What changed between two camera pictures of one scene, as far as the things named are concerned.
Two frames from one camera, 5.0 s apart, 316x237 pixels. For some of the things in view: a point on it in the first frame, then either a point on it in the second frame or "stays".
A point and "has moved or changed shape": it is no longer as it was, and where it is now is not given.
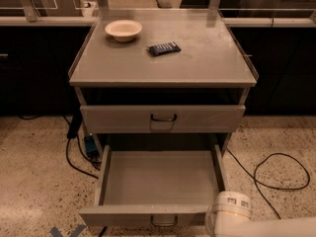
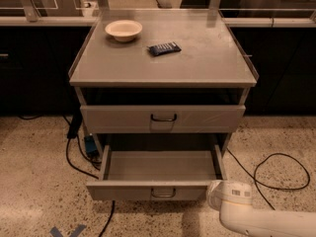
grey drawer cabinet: x=161 y=76 stays
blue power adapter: x=91 y=145 stays
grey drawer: x=156 y=188 has moved or changed shape
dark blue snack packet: x=169 y=47 stays
